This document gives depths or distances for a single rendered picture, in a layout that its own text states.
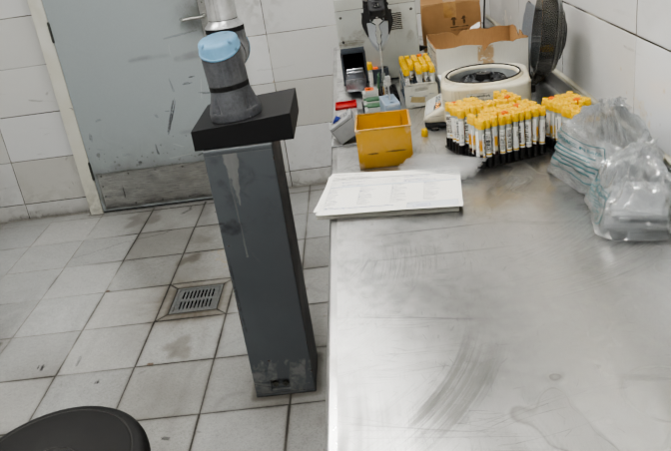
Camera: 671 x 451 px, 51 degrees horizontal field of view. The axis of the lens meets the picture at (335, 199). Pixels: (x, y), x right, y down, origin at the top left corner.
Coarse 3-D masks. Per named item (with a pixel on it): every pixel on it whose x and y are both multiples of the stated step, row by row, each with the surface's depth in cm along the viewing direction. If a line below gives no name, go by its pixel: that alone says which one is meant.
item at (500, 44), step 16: (464, 32) 233; (480, 32) 233; (496, 32) 232; (512, 32) 229; (432, 48) 217; (448, 48) 235; (464, 48) 211; (480, 48) 211; (496, 48) 211; (512, 48) 211; (448, 64) 213; (464, 64) 213; (528, 64) 213
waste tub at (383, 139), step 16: (384, 112) 175; (400, 112) 175; (368, 128) 177; (384, 128) 164; (400, 128) 164; (368, 144) 166; (384, 144) 165; (400, 144) 165; (368, 160) 167; (384, 160) 167; (400, 160) 167
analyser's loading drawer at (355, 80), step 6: (348, 72) 236; (354, 72) 231; (360, 72) 232; (348, 78) 232; (354, 78) 232; (360, 78) 227; (348, 84) 228; (354, 84) 228; (360, 84) 228; (348, 90) 228; (354, 90) 228; (360, 90) 228
